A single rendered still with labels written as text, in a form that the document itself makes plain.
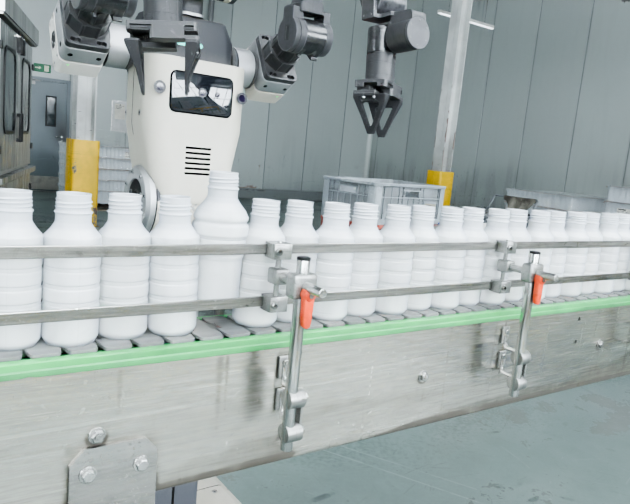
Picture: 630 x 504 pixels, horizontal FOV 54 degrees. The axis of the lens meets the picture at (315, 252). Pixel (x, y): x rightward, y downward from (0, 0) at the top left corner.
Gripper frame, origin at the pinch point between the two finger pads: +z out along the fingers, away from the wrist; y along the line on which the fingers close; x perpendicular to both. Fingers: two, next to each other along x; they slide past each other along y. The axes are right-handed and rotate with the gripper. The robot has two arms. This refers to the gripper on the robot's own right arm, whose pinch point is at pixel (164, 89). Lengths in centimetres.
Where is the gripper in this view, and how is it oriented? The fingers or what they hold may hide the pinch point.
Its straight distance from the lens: 99.4
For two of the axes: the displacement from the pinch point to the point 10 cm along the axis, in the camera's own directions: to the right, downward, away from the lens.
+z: 0.2, 10.0, 0.1
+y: 9.9, -0.2, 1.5
